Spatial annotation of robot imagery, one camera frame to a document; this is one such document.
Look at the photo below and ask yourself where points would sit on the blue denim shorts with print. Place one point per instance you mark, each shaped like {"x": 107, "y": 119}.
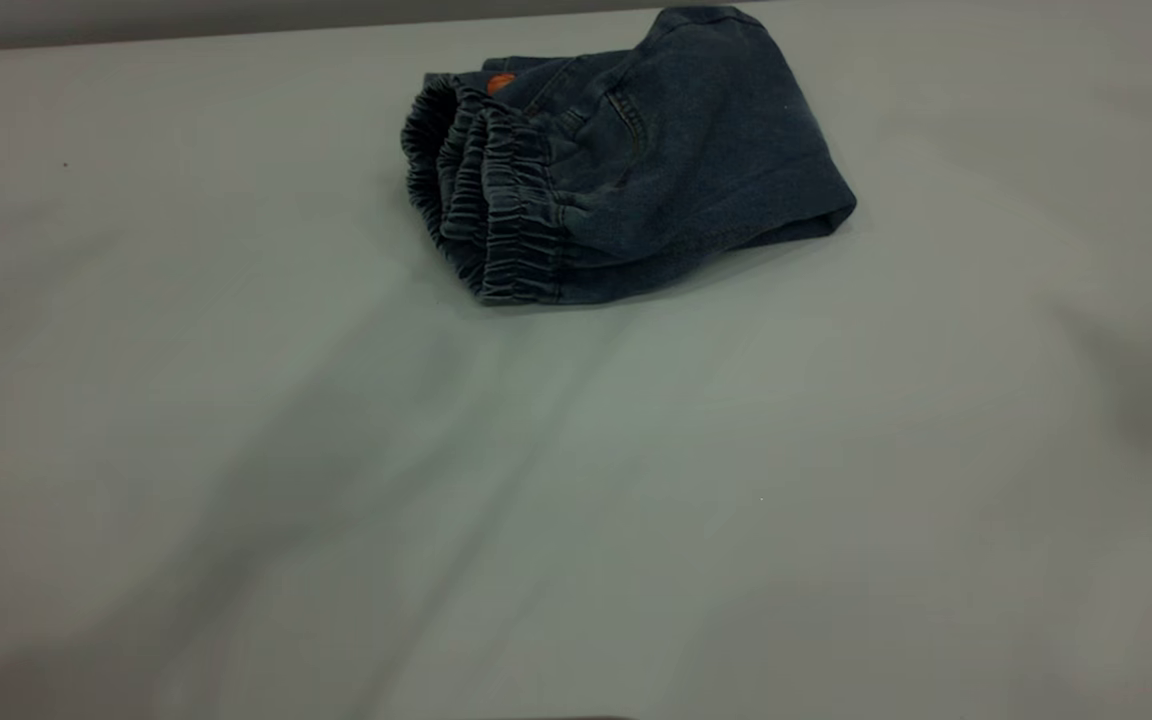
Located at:
{"x": 676, "y": 150}

